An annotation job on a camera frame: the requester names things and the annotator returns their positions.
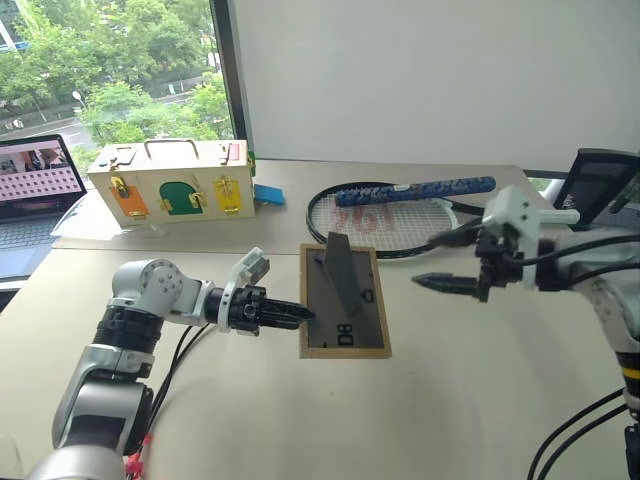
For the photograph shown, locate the red wire connectors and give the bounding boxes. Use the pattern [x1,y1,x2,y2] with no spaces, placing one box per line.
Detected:
[124,433,153,477]

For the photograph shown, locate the blue plastic block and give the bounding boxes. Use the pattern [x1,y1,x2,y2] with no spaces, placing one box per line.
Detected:
[254,183,287,207]

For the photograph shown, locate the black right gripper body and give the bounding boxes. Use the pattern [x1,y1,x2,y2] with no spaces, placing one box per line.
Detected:
[474,227,526,304]

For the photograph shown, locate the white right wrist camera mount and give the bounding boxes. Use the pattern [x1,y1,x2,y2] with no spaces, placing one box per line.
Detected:
[481,184,544,292]

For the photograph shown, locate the black badminton racket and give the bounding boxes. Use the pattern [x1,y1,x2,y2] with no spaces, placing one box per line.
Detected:
[305,181,582,260]

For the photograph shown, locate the open laptop computer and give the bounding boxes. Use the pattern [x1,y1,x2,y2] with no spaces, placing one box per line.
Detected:
[0,133,89,282]

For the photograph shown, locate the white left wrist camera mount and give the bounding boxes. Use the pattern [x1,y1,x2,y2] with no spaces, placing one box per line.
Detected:
[217,246,272,334]

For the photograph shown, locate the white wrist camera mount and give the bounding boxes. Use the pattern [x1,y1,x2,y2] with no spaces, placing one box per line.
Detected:
[217,246,272,334]
[481,184,544,292]

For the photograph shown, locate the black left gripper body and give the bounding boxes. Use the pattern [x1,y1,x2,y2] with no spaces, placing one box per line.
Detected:
[229,284,272,338]

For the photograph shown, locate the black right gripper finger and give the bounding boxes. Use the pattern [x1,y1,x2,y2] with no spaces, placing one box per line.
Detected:
[428,222,484,250]
[411,271,482,301]

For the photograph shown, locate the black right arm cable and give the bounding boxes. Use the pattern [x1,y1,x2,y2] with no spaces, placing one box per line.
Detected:
[526,386,629,480]

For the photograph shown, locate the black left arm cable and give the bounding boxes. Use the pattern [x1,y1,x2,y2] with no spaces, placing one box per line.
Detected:
[146,322,214,454]

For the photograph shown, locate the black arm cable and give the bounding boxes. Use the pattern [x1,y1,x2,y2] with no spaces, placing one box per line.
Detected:
[146,322,214,454]
[526,386,629,480]

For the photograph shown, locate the dark window frame post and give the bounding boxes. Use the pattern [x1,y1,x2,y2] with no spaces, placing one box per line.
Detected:
[209,0,255,154]

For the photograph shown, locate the wooden picture frame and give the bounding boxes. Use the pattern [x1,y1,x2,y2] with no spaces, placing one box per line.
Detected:
[298,232,393,361]

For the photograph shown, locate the black screen device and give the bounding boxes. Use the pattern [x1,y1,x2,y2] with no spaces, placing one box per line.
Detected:
[553,147,640,232]

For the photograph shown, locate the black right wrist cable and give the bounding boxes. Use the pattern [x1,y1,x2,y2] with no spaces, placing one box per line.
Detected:
[504,232,640,282]

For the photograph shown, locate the wooden latch lock box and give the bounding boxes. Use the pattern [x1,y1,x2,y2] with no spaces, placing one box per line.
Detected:
[86,138,258,230]

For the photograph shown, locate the blue patterned racket handle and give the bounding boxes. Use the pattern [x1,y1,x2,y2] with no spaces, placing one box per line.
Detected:
[335,175,497,208]

